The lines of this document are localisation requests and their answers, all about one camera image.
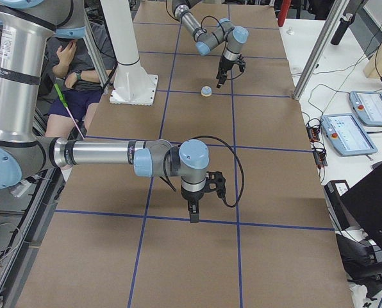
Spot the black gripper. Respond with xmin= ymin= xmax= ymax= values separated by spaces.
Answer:
xmin=216 ymin=55 xmax=237 ymax=88
xmin=181 ymin=189 xmax=211 ymax=223

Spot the blue and cream bell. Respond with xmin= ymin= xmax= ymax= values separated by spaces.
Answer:
xmin=201 ymin=86 xmax=212 ymax=97

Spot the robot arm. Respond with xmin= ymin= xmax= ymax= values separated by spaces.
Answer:
xmin=167 ymin=0 xmax=249 ymax=89
xmin=0 ymin=1 xmax=209 ymax=223

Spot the clear plastic bag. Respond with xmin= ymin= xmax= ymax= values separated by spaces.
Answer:
xmin=286 ymin=27 xmax=295 ymax=35

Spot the brown paper table cover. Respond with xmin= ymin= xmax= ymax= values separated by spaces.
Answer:
xmin=17 ymin=1 xmax=353 ymax=307

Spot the red cylinder object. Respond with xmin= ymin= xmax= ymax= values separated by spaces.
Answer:
xmin=278 ymin=0 xmax=292 ymax=27

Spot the near teach pendant tablet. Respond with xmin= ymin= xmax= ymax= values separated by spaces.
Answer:
xmin=320 ymin=113 xmax=378 ymax=157

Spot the teach pendant tablet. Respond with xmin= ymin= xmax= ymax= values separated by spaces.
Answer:
xmin=349 ymin=91 xmax=382 ymax=126
xmin=320 ymin=113 xmax=378 ymax=157

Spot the seated person grey shirt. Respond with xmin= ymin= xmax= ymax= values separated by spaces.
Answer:
xmin=45 ymin=37 xmax=103 ymax=139

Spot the far teach pendant tablet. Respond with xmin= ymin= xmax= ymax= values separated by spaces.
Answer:
xmin=349 ymin=91 xmax=382 ymax=126

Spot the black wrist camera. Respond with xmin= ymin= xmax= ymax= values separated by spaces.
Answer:
xmin=236 ymin=55 xmax=246 ymax=73
xmin=206 ymin=171 xmax=226 ymax=200

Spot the black camera cable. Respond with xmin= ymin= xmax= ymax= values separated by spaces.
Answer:
xmin=199 ymin=15 xmax=247 ymax=80
xmin=189 ymin=135 xmax=245 ymax=208

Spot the white pedestal base plate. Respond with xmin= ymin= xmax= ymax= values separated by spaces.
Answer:
xmin=110 ymin=62 xmax=158 ymax=105

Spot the aluminium frame post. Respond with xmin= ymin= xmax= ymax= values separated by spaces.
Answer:
xmin=292 ymin=0 xmax=349 ymax=101

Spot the green handled stick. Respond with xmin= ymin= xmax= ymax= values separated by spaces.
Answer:
xmin=54 ymin=83 xmax=85 ymax=139

